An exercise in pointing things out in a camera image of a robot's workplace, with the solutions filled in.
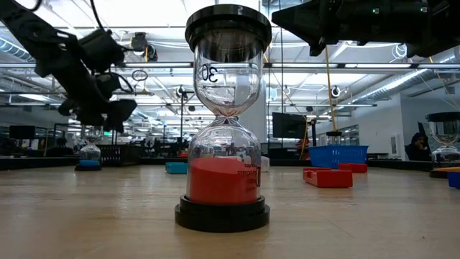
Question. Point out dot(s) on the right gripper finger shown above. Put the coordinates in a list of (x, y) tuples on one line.
[(305, 21)]

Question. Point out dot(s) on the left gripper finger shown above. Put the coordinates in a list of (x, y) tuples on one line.
[(120, 113), (90, 115)]

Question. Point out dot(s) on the white sand hourglass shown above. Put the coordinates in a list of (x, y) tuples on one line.
[(334, 138)]

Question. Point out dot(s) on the red sand hourglass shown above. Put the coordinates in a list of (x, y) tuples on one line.
[(223, 180)]

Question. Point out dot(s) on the orange sand hourglass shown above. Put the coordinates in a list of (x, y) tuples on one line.
[(445, 144)]

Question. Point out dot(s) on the red plastic pencil sharpener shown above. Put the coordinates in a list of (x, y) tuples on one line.
[(328, 178), (355, 168)]

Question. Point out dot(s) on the white plastic pencil sharpener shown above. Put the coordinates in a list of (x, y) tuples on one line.
[(265, 164)]

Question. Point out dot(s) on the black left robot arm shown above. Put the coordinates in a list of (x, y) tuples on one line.
[(28, 28)]

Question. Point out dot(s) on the black plastic basket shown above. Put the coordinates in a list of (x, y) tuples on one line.
[(120, 154)]

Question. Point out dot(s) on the blue sand hourglass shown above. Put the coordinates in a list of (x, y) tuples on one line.
[(89, 163)]

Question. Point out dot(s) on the black light stand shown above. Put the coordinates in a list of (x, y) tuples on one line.
[(181, 108)]

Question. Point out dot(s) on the black desk monitor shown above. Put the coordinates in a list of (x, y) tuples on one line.
[(21, 132)]

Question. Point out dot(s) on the red chair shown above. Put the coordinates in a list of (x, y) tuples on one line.
[(302, 145)]

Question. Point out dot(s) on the person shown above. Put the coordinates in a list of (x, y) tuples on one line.
[(418, 148)]

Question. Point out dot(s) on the blue plastic basket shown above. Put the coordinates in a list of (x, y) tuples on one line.
[(338, 156)]

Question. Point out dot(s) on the blue flat card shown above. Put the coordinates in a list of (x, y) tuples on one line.
[(454, 180)]

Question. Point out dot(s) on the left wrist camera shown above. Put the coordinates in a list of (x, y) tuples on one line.
[(100, 50)]

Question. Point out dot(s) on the black aluminium table frame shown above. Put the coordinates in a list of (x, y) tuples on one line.
[(43, 162)]

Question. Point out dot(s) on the black overhead camera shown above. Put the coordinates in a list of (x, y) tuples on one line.
[(139, 41)]

